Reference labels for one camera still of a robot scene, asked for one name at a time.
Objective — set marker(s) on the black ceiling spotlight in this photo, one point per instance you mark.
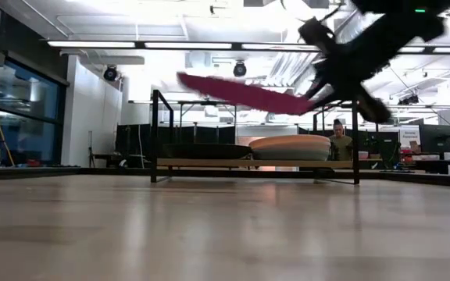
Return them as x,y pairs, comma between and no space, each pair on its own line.
110,73
240,69

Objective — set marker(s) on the black computer monitor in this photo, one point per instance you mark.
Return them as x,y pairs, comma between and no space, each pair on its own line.
436,138

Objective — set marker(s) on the dark red plate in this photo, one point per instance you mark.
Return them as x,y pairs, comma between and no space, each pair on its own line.
248,95

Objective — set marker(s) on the black metal dish rack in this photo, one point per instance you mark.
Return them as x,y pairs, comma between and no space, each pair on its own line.
248,163

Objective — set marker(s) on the orange plate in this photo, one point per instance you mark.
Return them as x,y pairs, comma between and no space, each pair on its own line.
287,142

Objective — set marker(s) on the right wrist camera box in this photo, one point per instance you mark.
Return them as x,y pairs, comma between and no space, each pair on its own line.
315,33

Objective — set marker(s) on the white sign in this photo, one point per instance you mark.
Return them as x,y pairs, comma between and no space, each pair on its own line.
409,137

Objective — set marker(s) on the red box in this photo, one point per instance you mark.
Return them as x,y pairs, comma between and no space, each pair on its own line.
408,155

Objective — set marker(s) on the black partition panels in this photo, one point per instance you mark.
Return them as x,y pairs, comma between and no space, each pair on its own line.
139,138

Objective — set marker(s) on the person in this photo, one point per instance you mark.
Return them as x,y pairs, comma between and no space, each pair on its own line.
340,146

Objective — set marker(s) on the white ceiling duct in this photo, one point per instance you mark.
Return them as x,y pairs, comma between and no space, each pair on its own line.
108,59

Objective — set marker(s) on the black plate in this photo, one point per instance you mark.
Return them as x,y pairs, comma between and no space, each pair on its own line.
205,151

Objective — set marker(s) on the dark glass window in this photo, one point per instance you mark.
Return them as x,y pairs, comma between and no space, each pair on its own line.
26,101

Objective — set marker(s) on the black tripod stand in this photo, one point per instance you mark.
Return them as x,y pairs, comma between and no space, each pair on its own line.
90,150

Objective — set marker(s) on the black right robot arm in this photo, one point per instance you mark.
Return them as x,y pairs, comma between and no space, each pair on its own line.
397,39

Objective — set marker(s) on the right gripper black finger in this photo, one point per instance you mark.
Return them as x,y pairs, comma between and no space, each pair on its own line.
315,88
328,103

